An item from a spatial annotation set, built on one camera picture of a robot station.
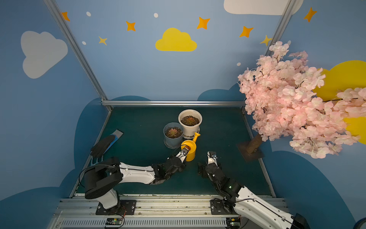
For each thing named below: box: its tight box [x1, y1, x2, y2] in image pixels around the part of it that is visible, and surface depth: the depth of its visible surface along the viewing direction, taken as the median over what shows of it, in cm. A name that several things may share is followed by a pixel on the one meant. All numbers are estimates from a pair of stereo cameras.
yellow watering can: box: [181, 132, 201, 162], surface depth 90 cm
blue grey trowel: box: [103, 128, 124, 155], surface depth 106 cm
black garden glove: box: [90, 135, 116, 165], surface depth 95 cm
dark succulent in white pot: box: [180, 115, 200, 127], surface depth 103 cm
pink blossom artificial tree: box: [237, 40, 366, 159], surface depth 60 cm
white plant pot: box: [178, 108, 203, 138], surface depth 103 cm
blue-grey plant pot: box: [162, 122, 184, 149], surface depth 98 cm
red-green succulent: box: [167, 128, 179, 138], surface depth 97 cm
